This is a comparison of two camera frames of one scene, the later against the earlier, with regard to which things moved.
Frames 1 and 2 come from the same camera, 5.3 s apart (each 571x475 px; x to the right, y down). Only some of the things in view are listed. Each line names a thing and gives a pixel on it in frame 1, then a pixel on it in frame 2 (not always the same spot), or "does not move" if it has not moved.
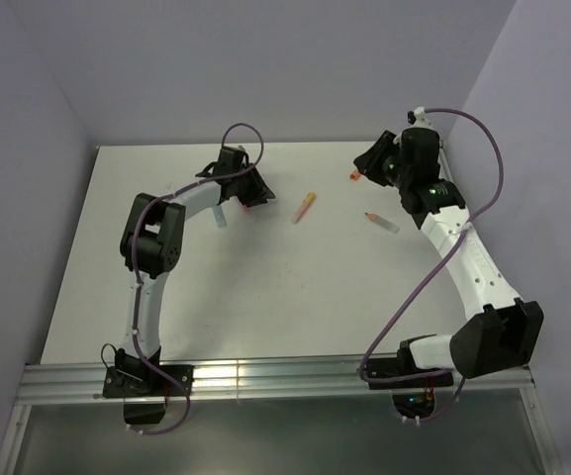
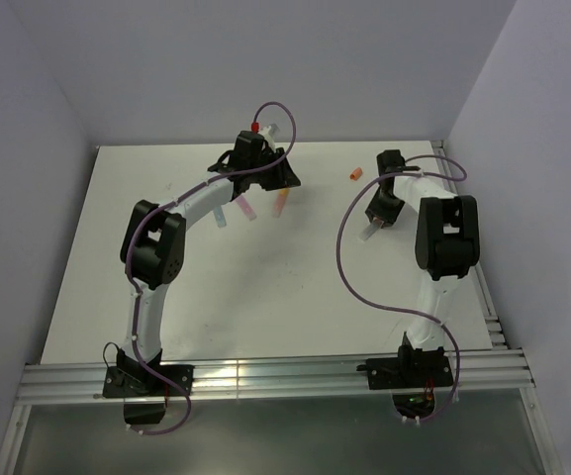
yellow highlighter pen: x=301 y=211 → x=280 y=199
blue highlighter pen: x=221 y=220 does not move
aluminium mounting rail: x=306 y=378 does not move
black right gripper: x=369 y=162 → x=389 y=217
